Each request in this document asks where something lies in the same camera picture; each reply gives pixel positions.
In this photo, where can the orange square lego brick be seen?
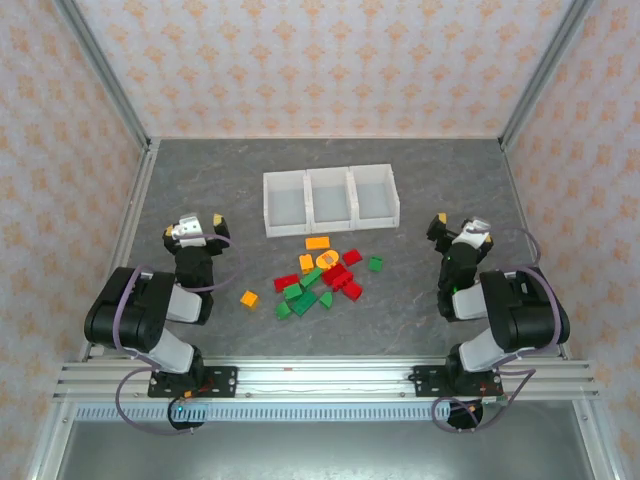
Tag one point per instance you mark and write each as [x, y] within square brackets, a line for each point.
[249, 299]
[306, 264]

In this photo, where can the green small lego brick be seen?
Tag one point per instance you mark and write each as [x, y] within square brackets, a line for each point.
[293, 291]
[283, 310]
[376, 263]

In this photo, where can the red small lego brick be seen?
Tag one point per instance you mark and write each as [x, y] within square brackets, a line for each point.
[352, 257]
[352, 290]

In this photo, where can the orange long lego brick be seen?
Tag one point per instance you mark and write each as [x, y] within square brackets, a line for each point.
[317, 243]

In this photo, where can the green long lego brick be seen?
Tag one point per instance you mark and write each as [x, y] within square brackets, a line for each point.
[305, 302]
[312, 277]

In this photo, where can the red large lego brick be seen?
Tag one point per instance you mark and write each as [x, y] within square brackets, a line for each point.
[336, 276]

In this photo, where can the yellow round printed lego piece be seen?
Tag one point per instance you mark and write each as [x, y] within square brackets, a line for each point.
[328, 260]

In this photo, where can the green curved lego brick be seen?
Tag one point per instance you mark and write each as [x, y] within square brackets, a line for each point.
[326, 299]

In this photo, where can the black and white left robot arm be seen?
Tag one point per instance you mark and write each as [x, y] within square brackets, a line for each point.
[130, 310]

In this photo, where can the red long lego brick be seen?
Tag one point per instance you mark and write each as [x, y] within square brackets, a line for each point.
[285, 282]

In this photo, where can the grey metal panel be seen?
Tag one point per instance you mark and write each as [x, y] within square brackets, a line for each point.
[325, 450]

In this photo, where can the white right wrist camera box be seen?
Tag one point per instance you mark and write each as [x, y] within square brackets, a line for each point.
[472, 233]

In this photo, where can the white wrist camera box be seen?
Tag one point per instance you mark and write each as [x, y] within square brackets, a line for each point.
[191, 231]
[472, 233]

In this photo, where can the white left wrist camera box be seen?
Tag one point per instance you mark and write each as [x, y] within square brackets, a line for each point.
[191, 231]

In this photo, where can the aluminium table side rail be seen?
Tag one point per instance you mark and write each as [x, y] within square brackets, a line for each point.
[521, 200]
[136, 200]

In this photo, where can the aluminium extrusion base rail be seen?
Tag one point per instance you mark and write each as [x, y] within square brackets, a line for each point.
[325, 380]

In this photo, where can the aluminium frame post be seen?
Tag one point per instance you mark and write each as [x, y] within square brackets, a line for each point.
[542, 75]
[107, 75]

